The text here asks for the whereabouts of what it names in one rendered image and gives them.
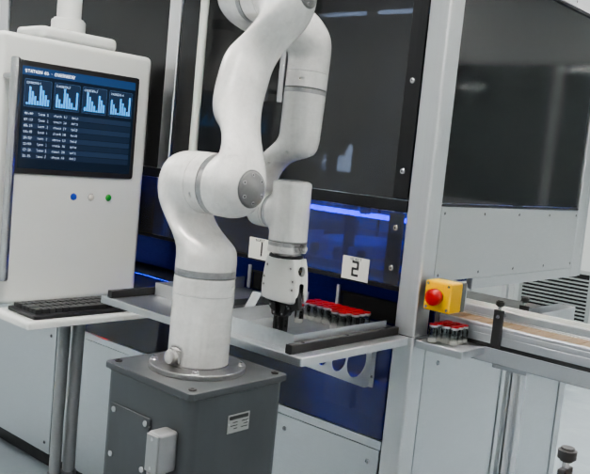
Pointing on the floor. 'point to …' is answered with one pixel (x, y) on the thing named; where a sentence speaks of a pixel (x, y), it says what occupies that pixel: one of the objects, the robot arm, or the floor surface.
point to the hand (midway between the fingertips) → (279, 323)
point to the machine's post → (422, 231)
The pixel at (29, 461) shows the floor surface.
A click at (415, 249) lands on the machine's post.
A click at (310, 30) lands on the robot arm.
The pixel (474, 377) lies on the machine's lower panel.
